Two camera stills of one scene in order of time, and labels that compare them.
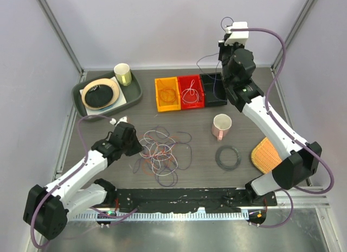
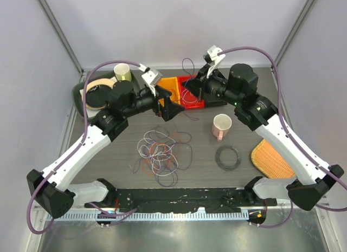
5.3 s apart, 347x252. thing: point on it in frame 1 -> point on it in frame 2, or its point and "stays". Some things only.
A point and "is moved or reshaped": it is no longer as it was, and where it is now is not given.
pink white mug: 222,123 stays
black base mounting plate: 184,200 stays
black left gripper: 137,147 -> 170,109
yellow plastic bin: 168,94 stays
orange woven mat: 264,156 stays
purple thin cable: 218,64 is moved or reshaped
